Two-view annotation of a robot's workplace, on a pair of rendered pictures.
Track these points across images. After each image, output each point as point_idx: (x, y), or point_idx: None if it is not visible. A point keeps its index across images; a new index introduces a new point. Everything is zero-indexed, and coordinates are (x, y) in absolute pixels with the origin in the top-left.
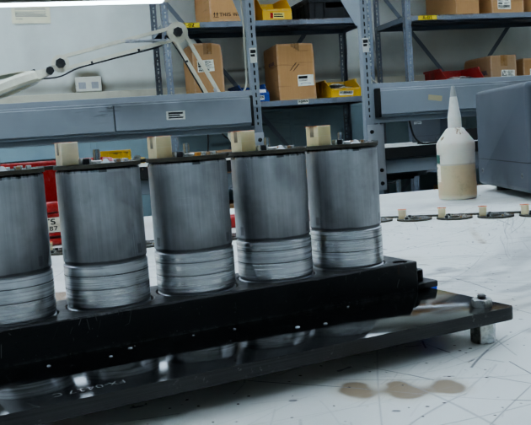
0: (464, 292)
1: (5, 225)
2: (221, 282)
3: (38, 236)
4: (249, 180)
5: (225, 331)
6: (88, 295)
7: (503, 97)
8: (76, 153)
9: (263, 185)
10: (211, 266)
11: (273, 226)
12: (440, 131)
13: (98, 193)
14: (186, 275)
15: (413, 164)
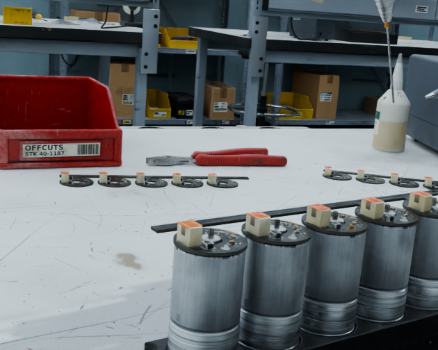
0: None
1: (224, 292)
2: (350, 325)
3: (240, 297)
4: (376, 243)
5: None
6: (263, 339)
7: None
8: (268, 227)
9: (388, 248)
10: (347, 314)
11: (389, 280)
12: (315, 29)
13: (286, 264)
14: (329, 320)
15: (288, 56)
